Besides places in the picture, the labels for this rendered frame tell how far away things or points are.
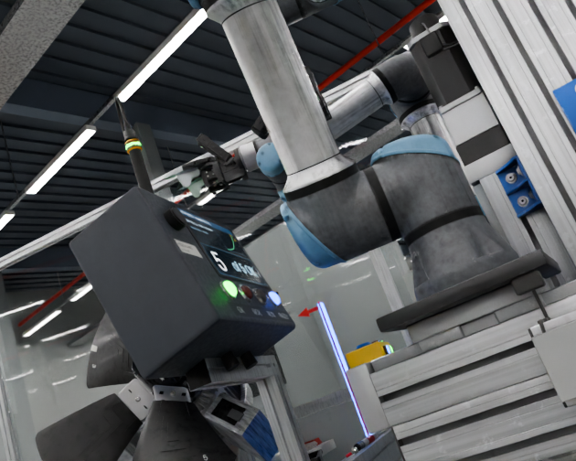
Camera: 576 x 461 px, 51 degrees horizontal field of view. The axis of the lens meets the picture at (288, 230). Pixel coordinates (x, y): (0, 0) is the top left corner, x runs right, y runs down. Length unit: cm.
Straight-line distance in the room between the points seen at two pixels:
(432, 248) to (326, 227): 15
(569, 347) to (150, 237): 45
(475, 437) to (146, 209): 49
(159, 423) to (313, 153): 81
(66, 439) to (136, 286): 100
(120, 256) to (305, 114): 33
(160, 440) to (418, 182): 84
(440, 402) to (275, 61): 51
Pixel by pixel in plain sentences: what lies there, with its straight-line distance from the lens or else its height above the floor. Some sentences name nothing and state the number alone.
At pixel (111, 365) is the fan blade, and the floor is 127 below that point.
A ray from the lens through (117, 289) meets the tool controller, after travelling 69.
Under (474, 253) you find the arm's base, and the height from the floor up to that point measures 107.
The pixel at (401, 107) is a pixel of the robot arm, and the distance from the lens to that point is 159.
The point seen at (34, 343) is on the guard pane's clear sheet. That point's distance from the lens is 282.
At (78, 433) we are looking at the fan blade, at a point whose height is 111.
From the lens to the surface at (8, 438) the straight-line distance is 288.
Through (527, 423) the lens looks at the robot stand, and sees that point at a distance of 82.
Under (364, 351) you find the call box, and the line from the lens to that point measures 165.
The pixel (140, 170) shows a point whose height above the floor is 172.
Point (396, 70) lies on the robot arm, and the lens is 148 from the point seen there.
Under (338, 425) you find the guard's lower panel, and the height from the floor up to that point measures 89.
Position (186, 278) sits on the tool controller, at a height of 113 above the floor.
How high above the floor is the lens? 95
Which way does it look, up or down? 17 degrees up
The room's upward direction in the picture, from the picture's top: 20 degrees counter-clockwise
